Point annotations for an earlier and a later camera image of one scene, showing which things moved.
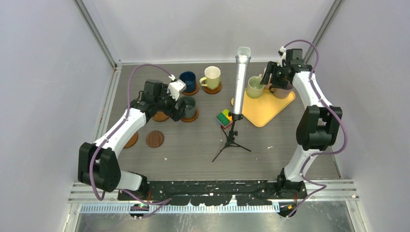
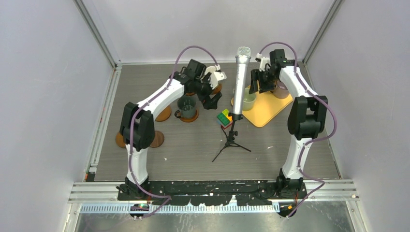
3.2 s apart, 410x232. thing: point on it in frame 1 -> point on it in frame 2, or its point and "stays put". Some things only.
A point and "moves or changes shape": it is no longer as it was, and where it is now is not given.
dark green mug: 190,108 stays put
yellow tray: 262,110 stays put
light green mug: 255,90 moves or changes shape
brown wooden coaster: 160,116 stays put
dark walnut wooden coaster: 154,139 stays put
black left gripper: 174,114 -> 210,104
